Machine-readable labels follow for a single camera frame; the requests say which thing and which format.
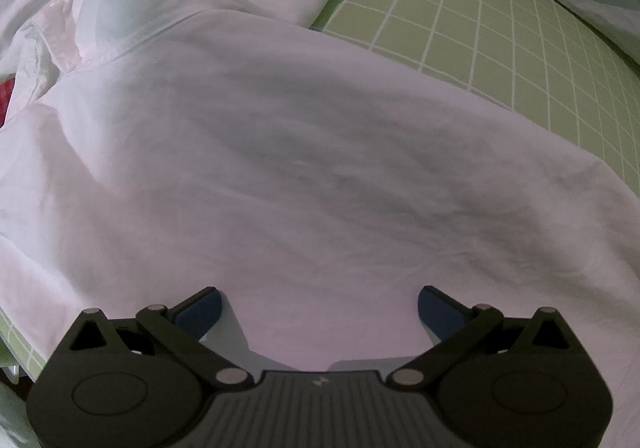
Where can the white shirt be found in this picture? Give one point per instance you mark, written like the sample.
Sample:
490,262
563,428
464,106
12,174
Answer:
300,168

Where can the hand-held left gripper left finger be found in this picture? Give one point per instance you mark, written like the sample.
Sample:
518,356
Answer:
201,312

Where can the white bedding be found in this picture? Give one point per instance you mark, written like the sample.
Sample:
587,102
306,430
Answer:
600,13

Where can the red cloth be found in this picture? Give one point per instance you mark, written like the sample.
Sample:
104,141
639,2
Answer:
5,100

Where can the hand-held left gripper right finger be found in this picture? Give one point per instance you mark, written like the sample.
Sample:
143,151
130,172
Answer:
436,312

